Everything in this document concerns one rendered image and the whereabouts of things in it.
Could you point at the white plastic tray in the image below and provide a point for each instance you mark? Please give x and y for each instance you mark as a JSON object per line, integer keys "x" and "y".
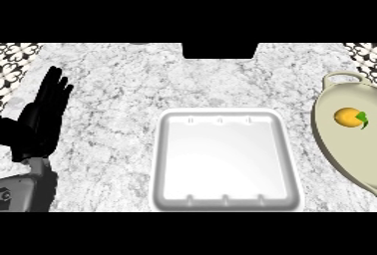
{"x": 224, "y": 159}

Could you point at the yellow lemon with green leaf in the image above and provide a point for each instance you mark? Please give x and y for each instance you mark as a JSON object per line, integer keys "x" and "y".
{"x": 350, "y": 117}

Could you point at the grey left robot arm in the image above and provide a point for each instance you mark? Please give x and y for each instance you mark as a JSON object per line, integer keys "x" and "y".
{"x": 26, "y": 191}

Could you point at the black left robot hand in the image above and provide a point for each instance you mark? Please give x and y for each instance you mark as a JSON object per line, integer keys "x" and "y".
{"x": 41, "y": 113}

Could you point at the black appliance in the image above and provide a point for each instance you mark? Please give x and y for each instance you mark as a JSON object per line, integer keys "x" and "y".
{"x": 219, "y": 50}

